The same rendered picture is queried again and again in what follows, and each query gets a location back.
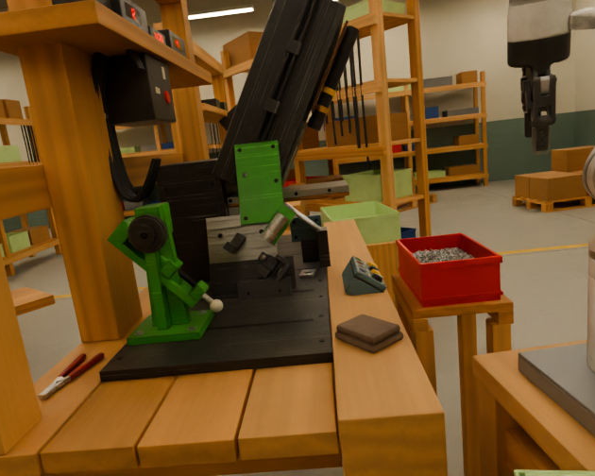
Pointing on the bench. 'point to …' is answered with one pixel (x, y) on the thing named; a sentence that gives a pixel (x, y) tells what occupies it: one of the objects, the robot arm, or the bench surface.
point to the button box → (353, 280)
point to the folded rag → (368, 332)
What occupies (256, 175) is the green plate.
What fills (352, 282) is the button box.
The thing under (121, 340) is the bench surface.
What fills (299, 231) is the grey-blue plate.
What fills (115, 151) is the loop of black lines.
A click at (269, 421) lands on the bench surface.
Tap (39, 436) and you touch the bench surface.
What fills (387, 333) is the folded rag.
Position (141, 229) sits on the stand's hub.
